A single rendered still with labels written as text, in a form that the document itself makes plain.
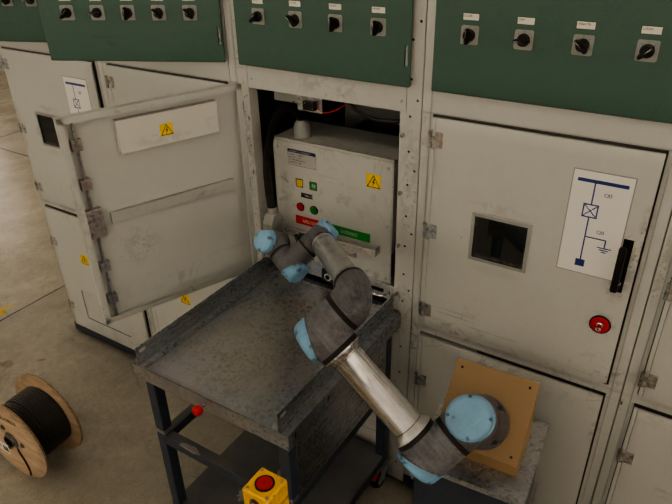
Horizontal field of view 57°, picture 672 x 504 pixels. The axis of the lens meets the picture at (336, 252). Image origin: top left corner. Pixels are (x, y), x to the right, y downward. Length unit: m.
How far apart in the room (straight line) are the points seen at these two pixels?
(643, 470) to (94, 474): 2.14
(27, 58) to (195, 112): 1.13
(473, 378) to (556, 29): 0.95
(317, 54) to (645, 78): 0.92
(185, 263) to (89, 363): 1.36
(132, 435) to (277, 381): 1.30
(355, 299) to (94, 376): 2.16
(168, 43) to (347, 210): 0.83
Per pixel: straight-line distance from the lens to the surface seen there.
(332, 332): 1.58
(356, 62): 1.91
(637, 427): 2.13
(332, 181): 2.17
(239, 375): 1.98
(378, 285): 2.24
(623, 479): 2.29
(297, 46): 2.02
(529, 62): 1.71
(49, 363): 3.69
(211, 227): 2.36
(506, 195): 1.83
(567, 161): 1.75
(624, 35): 1.65
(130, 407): 3.25
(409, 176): 1.96
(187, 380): 2.00
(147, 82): 2.54
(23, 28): 2.89
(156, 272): 2.34
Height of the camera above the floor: 2.12
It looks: 30 degrees down
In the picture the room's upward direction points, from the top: 1 degrees counter-clockwise
